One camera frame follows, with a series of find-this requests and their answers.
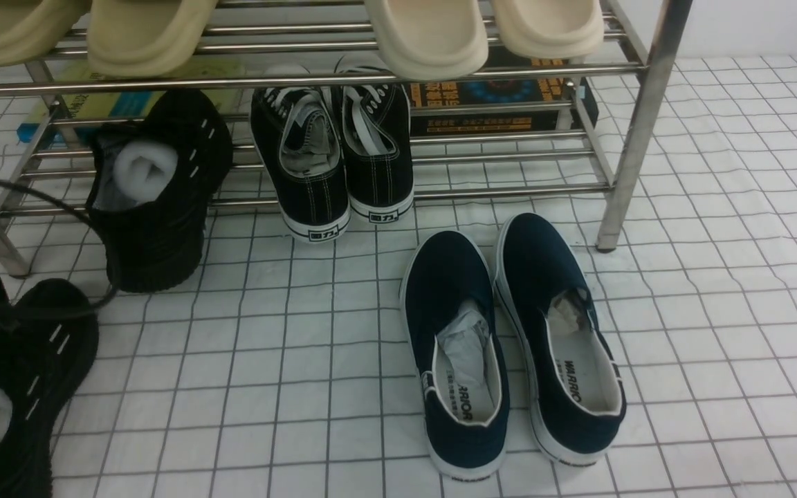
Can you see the black knit sneaker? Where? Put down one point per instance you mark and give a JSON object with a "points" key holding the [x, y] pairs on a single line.
{"points": [[42, 364], [154, 179]]}

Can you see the navy slip-on shoe left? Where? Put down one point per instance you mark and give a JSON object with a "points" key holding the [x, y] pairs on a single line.
{"points": [[448, 312]]}

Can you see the silver metal shoe rack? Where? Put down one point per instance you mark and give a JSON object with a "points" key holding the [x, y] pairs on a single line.
{"points": [[56, 137]]}

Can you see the navy slip-on shoe right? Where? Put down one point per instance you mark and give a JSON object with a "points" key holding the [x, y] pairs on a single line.
{"points": [[576, 396]]}

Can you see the black canvas sneaker left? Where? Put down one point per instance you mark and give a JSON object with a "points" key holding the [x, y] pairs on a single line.
{"points": [[295, 138]]}

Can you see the black canvas sneaker right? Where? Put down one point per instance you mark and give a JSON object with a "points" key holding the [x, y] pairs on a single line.
{"points": [[373, 121]]}

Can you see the black orange printed box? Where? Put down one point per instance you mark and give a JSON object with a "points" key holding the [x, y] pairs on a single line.
{"points": [[525, 106]]}

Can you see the black canvas sneaker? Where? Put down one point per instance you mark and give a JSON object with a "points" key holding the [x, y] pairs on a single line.
{"points": [[295, 138], [373, 121]]}

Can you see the beige foam slipper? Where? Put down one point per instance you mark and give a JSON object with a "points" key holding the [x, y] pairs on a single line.
{"points": [[550, 29], [429, 40]]}

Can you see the yellow green blue box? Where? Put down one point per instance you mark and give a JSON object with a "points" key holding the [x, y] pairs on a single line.
{"points": [[136, 104]]}

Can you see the navy slip-on shoe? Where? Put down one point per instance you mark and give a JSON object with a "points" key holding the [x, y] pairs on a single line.
{"points": [[448, 312], [576, 396]]}

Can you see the beige foam slipper far right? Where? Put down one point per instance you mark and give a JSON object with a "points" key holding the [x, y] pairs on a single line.
{"points": [[550, 29]]}

